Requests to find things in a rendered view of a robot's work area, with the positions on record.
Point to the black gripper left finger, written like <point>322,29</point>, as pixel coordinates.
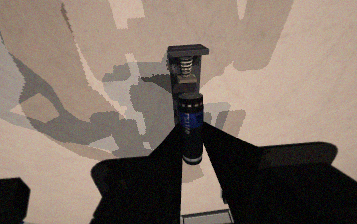
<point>161,168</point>

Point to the black and blue battery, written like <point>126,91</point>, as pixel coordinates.
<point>191,113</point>

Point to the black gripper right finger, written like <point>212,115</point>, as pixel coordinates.
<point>241,167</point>

